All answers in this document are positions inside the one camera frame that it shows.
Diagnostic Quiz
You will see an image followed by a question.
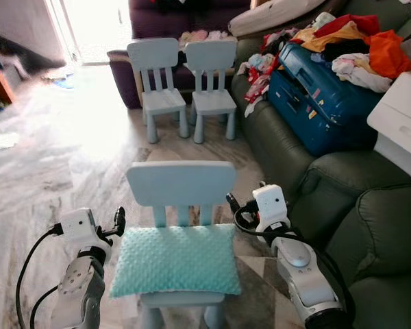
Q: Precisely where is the dark green leather sofa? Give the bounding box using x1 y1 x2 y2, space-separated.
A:
231 0 411 329

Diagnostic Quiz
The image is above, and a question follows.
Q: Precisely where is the purple sofa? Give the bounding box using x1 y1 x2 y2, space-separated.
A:
108 0 264 110

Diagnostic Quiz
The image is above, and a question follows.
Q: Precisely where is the light blue child chair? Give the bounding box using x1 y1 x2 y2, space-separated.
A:
184 39 239 145
125 161 238 329
127 38 190 145

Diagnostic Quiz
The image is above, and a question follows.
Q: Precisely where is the patterned clothes heap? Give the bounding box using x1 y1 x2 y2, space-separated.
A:
236 27 299 119

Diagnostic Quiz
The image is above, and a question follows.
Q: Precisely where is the blue hard suitcase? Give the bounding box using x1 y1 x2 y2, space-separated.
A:
266 42 384 158

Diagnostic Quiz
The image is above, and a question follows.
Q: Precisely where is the white paper sheet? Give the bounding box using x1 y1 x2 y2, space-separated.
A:
0 133 20 152

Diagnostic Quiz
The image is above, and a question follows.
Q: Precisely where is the small blue cloth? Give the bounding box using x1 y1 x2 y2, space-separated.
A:
53 74 77 90

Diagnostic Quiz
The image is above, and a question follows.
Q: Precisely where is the white drawer cabinet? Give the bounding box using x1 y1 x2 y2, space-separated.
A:
366 71 411 186

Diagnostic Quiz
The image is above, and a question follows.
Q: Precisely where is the pink clothes pile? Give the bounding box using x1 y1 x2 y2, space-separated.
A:
178 29 232 47

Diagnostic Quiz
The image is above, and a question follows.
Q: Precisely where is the cream white garment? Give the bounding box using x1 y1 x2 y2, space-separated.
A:
331 53 394 94

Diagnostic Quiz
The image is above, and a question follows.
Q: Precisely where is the black garment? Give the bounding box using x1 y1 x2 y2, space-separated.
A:
321 39 372 62

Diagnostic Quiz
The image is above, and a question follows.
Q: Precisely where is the mustard yellow garment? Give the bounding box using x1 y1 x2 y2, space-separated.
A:
291 22 368 53

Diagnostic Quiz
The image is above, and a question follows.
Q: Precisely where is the long beige cushion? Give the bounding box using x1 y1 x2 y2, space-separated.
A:
228 0 328 38

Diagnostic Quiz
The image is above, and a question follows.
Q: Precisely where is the bright glass balcony door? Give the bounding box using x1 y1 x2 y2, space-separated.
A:
47 0 132 66

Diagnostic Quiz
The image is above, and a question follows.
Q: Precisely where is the red garment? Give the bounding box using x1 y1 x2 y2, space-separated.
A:
314 14 382 39

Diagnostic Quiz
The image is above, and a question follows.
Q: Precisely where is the orange garment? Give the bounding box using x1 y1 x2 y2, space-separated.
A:
366 29 411 80

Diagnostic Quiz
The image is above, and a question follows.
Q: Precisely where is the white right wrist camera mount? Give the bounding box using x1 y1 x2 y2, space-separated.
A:
251 184 290 234

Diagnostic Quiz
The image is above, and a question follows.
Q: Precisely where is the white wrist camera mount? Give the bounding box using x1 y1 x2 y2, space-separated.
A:
59 208 101 247
251 184 290 234

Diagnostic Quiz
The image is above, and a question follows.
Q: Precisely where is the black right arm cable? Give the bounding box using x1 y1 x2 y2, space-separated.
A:
234 204 357 326

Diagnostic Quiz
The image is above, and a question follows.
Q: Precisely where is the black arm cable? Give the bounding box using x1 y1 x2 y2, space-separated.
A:
234 204 357 326
15 223 64 329

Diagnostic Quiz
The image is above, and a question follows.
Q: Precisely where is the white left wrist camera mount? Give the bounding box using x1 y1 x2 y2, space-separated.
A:
59 208 101 247

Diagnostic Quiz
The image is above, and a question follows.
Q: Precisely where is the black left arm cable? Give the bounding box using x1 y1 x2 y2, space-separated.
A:
15 223 64 329

